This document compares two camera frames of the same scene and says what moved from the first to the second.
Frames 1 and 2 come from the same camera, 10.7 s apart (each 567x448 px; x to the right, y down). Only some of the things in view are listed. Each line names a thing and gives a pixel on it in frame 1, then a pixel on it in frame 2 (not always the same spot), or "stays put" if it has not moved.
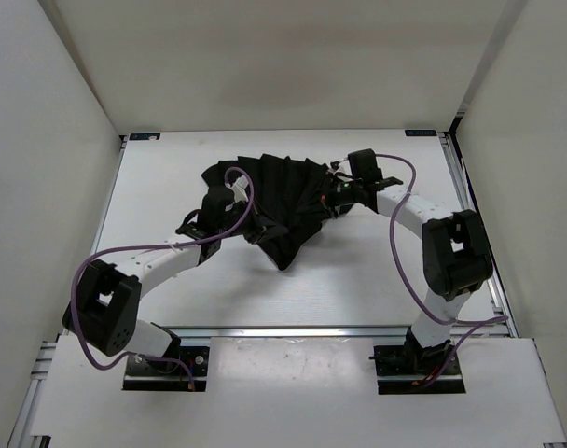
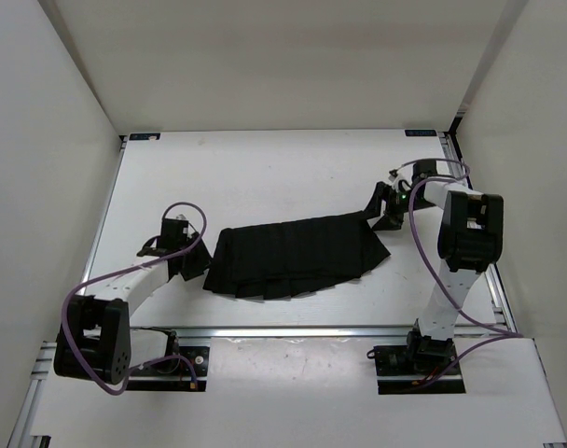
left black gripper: (264, 230) → (202, 262)
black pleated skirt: (286, 202) → (290, 257)
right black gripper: (333, 209) → (391, 221)
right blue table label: (421, 133) stays put
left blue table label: (145, 136) stays put
